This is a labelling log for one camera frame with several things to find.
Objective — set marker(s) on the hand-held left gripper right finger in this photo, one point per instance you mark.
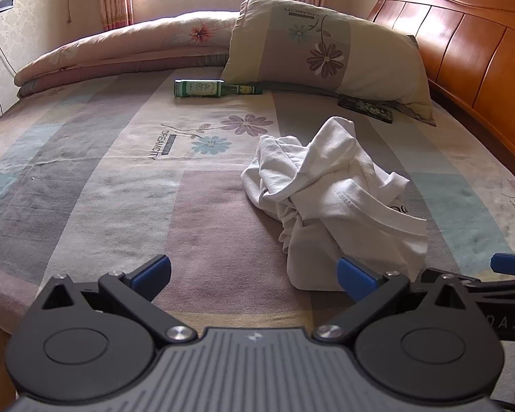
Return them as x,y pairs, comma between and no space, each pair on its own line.
356,279

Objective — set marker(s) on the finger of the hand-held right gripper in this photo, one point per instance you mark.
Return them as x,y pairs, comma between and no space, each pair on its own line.
427,277
508,263

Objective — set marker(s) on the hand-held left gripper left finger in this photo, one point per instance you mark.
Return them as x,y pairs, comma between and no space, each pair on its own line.
152,272

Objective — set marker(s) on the white printed t-shirt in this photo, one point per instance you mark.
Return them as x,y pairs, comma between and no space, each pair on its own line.
326,189

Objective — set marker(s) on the green glass bottle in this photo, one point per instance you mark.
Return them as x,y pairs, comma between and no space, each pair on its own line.
201,89

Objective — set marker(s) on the wooden bed headboard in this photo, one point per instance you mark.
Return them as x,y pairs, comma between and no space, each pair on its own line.
476,51

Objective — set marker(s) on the floral patchwork pillow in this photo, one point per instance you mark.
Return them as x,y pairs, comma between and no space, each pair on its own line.
369,60

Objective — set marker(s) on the folded pink floral quilt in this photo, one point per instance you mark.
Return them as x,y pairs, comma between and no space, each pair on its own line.
124,47

